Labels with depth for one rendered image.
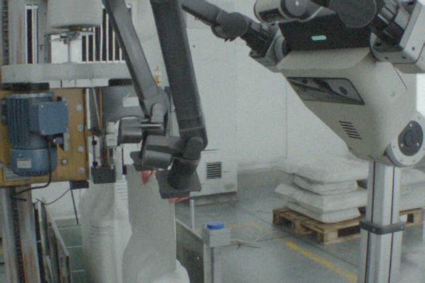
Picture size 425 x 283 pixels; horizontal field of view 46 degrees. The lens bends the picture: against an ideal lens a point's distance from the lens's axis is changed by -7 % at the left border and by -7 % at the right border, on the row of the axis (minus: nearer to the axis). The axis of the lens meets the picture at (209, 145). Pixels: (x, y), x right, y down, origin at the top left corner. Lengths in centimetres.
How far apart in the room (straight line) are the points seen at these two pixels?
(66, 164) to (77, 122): 15
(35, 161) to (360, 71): 94
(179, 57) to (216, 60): 460
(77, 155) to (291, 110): 516
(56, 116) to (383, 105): 88
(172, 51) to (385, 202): 77
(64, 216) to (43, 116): 321
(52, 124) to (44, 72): 16
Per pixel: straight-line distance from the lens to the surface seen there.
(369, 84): 125
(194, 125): 113
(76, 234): 347
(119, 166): 187
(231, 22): 155
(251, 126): 652
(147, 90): 148
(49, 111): 152
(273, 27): 162
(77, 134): 181
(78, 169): 182
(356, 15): 105
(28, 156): 159
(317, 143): 703
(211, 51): 564
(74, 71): 166
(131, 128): 149
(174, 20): 102
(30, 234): 191
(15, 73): 157
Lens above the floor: 137
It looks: 7 degrees down
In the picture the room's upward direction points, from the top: 1 degrees counter-clockwise
